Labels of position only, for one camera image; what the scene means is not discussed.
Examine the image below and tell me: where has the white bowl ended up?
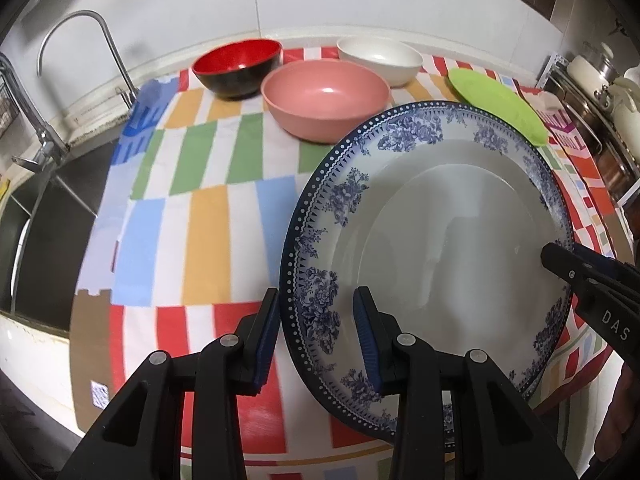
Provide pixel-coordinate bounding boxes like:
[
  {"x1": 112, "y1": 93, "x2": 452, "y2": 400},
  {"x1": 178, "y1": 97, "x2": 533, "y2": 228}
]
[{"x1": 336, "y1": 36, "x2": 424, "y2": 88}]

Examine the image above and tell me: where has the colourful checked cloth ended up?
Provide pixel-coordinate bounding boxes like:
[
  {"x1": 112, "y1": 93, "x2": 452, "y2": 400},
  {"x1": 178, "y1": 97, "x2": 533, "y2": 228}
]
[{"x1": 70, "y1": 46, "x2": 621, "y2": 480}]

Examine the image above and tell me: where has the white kettle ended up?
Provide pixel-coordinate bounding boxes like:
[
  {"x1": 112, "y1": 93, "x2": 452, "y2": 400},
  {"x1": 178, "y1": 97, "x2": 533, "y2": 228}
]
[{"x1": 606, "y1": 67, "x2": 640, "y2": 148}]

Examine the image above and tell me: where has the red and black bowl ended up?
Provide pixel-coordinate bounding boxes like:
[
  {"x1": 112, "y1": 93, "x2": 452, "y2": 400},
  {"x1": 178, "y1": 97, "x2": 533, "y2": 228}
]
[{"x1": 192, "y1": 39, "x2": 282, "y2": 101}]

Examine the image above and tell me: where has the white pot with lid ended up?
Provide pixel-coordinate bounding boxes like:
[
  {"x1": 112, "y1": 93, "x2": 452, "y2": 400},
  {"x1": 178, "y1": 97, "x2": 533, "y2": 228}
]
[{"x1": 567, "y1": 42, "x2": 622, "y2": 92}]

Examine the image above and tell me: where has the steel mixer tap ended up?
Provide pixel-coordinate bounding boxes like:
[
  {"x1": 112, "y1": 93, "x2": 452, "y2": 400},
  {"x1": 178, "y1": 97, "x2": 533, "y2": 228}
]
[{"x1": 0, "y1": 52, "x2": 72, "y2": 173}]

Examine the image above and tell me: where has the steel gooseneck faucet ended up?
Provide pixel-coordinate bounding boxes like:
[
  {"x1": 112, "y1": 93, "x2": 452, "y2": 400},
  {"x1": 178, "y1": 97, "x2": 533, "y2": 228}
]
[{"x1": 37, "y1": 10, "x2": 142, "y2": 107}]

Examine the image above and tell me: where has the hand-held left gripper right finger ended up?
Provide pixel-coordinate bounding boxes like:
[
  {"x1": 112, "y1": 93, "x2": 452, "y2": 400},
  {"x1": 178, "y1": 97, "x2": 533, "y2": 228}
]
[{"x1": 352, "y1": 285, "x2": 576, "y2": 480}]

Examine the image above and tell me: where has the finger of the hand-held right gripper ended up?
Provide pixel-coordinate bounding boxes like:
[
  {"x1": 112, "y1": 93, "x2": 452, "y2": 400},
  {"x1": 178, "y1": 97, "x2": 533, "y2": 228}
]
[
  {"x1": 541, "y1": 242, "x2": 608, "y2": 306},
  {"x1": 572, "y1": 244, "x2": 640, "y2": 301}
]

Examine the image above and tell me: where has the metal kitchen rack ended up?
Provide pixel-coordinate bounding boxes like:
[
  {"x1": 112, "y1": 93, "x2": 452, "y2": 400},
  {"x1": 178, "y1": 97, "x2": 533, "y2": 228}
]
[{"x1": 536, "y1": 52, "x2": 640, "y2": 206}]

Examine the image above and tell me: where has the steel sink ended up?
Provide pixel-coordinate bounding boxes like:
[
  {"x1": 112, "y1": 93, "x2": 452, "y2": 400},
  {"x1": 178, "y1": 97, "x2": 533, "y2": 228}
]
[{"x1": 0, "y1": 137, "x2": 121, "y2": 333}]

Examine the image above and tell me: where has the green plate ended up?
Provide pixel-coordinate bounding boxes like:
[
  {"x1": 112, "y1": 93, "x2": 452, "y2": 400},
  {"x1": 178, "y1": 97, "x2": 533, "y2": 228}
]
[{"x1": 447, "y1": 67, "x2": 549, "y2": 148}]

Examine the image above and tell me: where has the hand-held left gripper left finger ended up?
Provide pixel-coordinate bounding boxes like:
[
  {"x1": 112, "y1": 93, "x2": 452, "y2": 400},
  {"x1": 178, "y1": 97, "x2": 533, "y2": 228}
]
[{"x1": 75, "y1": 287, "x2": 281, "y2": 480}]

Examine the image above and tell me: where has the pink bowl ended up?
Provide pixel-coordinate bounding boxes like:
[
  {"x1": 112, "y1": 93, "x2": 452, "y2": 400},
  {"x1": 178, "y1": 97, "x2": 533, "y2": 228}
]
[{"x1": 260, "y1": 60, "x2": 391, "y2": 144}]

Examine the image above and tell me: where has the blue floral white plate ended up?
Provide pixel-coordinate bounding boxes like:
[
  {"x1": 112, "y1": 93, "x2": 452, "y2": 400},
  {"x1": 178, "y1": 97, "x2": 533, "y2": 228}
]
[{"x1": 280, "y1": 101, "x2": 576, "y2": 445}]

